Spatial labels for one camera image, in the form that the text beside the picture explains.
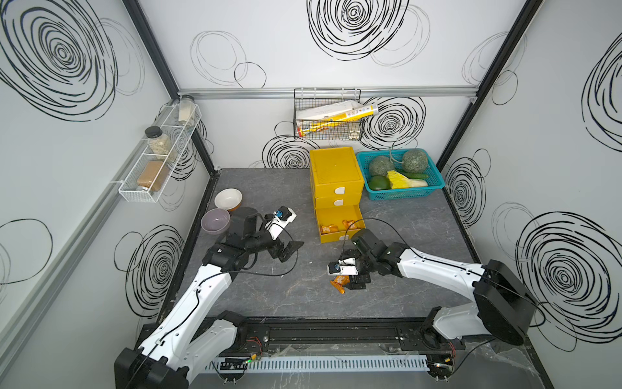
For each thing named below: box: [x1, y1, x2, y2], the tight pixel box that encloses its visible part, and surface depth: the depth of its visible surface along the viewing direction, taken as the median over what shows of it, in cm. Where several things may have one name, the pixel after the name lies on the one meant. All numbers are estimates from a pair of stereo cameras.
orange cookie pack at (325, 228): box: [319, 223, 339, 235], surface depth 98 cm
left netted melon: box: [368, 155, 396, 177], surface depth 111 cm
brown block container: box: [136, 160, 170, 193], surface depth 69 cm
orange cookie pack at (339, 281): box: [330, 275, 350, 295], surface depth 85 cm
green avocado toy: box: [368, 175, 392, 191], surface depth 107 cm
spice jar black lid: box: [144, 125, 177, 163], surface depth 72 cm
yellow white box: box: [295, 100, 380, 137], surface depth 88 cm
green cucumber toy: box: [396, 168, 430, 179], surface depth 109 cm
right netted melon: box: [402, 148, 429, 174], surface depth 111 cm
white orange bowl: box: [213, 188, 243, 212], surface depth 107 cm
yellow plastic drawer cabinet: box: [309, 146, 367, 244], surface depth 94 cm
